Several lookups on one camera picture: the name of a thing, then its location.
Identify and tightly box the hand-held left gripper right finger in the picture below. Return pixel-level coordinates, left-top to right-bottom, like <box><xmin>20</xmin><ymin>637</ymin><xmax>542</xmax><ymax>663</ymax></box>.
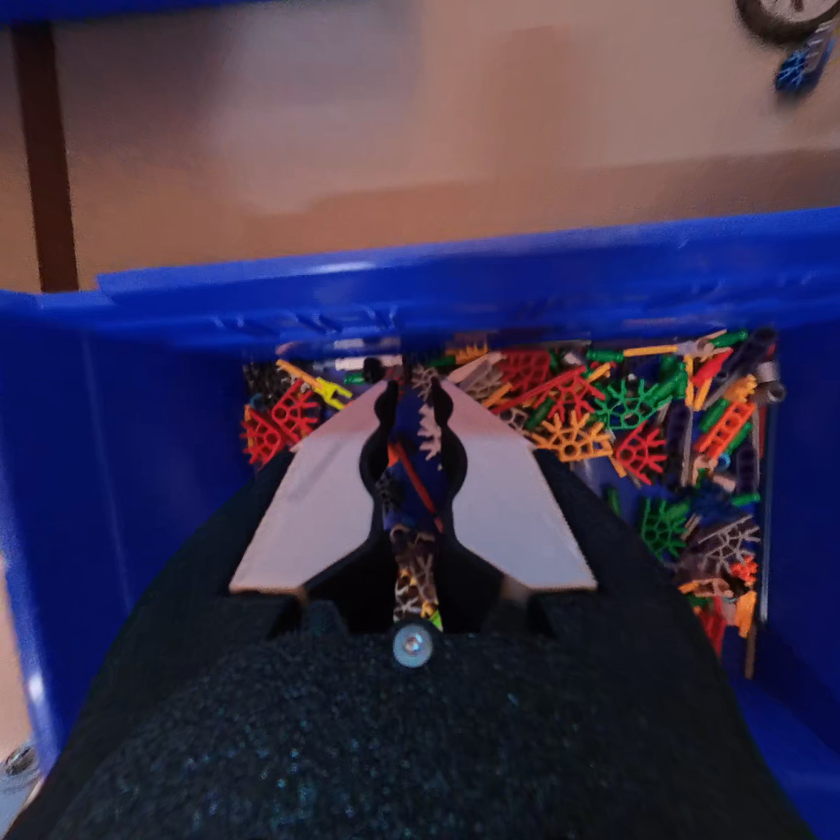
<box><xmin>433</xmin><ymin>377</ymin><xmax>599</xmax><ymax>595</ymax></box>

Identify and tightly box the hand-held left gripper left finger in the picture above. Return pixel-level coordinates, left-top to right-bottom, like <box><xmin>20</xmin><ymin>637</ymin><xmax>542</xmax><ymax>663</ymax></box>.
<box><xmin>228</xmin><ymin>378</ymin><xmax>403</xmax><ymax>599</ymax></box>

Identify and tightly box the pile of colourful toy pieces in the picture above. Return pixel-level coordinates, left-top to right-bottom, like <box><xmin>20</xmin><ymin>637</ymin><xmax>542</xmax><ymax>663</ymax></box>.
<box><xmin>239</xmin><ymin>328</ymin><xmax>788</xmax><ymax>680</ymax></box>

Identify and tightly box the toy frame model with wheels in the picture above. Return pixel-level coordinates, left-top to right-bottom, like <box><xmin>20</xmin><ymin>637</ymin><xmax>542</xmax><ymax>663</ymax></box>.
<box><xmin>735</xmin><ymin>0</ymin><xmax>840</xmax><ymax>96</ymax></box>

